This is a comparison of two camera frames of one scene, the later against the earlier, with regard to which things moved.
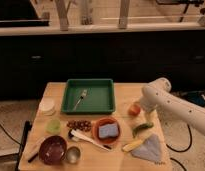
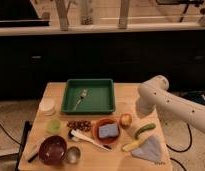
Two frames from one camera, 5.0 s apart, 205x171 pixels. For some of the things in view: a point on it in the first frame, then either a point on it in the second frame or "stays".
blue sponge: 108,130 stays
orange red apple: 134,110 to 125,120
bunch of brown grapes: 77,124 stays
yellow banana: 132,145 stays
